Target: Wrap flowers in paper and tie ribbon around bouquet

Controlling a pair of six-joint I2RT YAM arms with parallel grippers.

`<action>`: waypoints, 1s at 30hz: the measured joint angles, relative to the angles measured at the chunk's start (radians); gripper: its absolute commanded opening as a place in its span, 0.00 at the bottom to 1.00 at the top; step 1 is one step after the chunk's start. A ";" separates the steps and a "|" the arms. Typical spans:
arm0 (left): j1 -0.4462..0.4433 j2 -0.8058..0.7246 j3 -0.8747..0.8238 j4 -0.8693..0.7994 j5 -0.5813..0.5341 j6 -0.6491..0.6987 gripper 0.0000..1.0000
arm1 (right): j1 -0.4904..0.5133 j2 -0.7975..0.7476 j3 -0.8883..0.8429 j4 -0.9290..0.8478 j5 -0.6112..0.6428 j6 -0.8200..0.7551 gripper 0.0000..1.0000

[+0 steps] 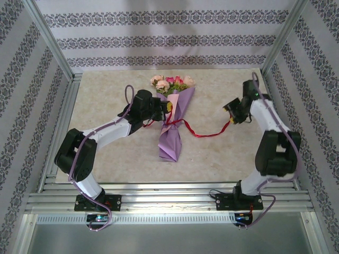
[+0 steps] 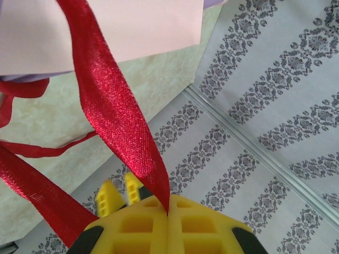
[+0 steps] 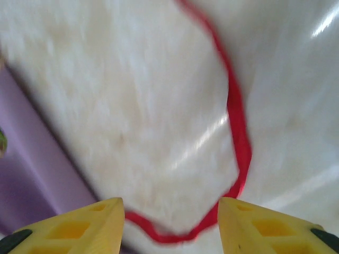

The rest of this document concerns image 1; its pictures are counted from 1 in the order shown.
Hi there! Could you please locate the fake peach double flower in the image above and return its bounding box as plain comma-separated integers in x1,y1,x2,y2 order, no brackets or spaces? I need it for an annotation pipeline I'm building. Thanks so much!
150,75,170,95

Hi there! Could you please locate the red ribbon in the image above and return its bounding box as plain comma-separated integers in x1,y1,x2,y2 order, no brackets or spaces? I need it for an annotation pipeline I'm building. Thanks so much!
142,117,231,138

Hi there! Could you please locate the fake pale peach rose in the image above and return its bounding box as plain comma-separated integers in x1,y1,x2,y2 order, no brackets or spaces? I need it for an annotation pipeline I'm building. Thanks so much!
183,75,196,89

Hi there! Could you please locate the pink and purple wrapping paper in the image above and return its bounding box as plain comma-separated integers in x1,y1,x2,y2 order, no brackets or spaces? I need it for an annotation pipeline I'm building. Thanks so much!
156,87,196,162

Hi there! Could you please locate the left controller board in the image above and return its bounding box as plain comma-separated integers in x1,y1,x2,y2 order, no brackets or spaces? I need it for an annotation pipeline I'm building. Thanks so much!
87,214,109,222

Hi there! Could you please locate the grey metal panel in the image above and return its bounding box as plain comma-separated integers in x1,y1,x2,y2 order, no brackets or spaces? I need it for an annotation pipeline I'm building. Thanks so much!
26,223,316,254

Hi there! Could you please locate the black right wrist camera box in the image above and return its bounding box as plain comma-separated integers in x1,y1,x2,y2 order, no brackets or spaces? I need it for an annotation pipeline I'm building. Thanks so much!
242,80,259,98

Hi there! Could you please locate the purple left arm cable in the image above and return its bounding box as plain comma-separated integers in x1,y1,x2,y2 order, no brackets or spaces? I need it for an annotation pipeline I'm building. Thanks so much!
68,84,136,233

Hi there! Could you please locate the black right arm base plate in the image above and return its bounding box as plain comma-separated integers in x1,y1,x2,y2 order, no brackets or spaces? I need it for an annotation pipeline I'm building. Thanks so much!
216,192,263,212

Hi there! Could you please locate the aluminium frame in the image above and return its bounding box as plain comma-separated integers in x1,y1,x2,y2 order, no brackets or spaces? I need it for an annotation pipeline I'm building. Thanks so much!
15,0,326,254

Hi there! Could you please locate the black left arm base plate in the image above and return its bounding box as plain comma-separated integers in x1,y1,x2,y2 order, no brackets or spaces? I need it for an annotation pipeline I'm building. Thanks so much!
74,194,122,212

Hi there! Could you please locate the slotted grey cable duct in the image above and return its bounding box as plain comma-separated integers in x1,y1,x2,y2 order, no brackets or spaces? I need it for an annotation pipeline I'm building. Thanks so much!
35,213,236,225

